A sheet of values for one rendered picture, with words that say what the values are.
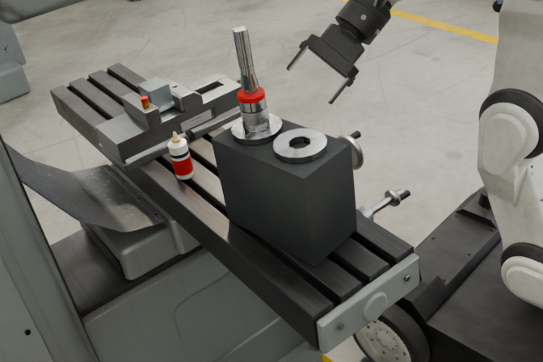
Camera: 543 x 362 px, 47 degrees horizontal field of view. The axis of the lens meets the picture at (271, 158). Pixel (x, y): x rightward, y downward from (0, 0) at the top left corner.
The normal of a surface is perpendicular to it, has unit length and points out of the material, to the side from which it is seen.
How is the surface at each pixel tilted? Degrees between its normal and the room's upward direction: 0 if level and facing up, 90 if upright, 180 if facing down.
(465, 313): 0
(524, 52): 90
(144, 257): 90
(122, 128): 0
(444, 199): 0
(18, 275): 88
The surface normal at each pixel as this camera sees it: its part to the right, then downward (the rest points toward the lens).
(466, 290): -0.13, -0.83
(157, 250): 0.60, 0.37
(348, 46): 0.00, 0.04
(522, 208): -0.70, 0.48
